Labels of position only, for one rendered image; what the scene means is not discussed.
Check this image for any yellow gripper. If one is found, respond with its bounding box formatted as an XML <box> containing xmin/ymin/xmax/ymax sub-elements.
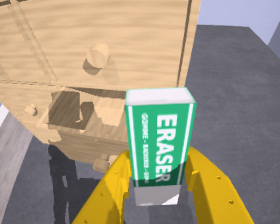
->
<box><xmin>72</xmin><ymin>146</ymin><xmax>254</xmax><ymax>224</ymax></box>

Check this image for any white eraser with green sleeve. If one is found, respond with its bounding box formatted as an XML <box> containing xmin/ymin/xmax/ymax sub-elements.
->
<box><xmin>124</xmin><ymin>87</ymin><xmax>197</xmax><ymax>206</ymax></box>

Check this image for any wooden chest of drawers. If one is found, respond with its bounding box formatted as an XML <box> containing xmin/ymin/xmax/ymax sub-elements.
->
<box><xmin>0</xmin><ymin>0</ymin><xmax>201</xmax><ymax>143</ymax></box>

